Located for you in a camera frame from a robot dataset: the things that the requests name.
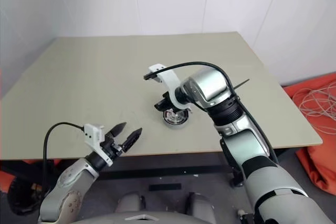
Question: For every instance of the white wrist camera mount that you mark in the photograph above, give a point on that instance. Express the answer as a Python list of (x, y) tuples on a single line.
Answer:
[(92, 132), (170, 82)]

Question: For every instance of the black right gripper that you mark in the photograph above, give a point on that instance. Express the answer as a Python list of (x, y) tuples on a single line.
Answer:
[(168, 103)]

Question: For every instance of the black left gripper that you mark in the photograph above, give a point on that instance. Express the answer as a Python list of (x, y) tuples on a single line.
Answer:
[(113, 148)]

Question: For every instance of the small black white device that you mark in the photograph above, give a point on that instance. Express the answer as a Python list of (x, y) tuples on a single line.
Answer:
[(246, 216)]

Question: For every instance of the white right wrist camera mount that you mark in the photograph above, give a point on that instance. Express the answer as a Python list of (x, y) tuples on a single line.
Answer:
[(170, 82)]

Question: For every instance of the black floor tape strip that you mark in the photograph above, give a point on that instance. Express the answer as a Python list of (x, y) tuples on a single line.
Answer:
[(165, 187)]

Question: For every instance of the grey robot torso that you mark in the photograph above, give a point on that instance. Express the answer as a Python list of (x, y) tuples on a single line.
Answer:
[(170, 218)]

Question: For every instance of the black metal table frame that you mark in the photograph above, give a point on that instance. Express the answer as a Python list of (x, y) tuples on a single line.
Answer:
[(157, 172)]

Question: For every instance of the silver spoked wheel cover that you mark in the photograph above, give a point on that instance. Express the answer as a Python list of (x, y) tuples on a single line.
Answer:
[(174, 117)]

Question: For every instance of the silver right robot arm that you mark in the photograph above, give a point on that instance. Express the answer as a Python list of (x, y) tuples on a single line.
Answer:
[(262, 142)]

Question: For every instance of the grey rounded robot leg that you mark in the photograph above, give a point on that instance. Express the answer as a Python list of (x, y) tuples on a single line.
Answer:
[(128, 203), (207, 203)]

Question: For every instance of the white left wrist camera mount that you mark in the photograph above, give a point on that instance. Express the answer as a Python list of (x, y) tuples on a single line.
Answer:
[(92, 132)]

